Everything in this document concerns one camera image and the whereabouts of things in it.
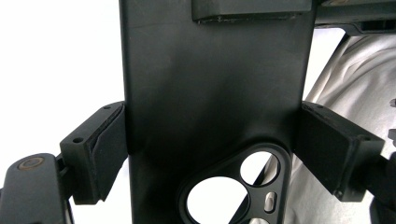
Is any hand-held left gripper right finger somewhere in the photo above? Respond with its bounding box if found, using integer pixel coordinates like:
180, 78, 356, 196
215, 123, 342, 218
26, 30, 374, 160
293, 101, 386, 203

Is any grey cloth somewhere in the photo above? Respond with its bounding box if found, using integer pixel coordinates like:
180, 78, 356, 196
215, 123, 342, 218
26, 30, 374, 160
258, 34, 396, 224

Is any black phone case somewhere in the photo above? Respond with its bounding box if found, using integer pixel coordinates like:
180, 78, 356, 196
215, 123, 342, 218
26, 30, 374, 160
119, 0, 318, 224

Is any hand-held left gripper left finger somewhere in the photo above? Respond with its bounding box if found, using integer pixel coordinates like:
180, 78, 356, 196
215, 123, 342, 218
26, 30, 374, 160
59, 101, 129, 205

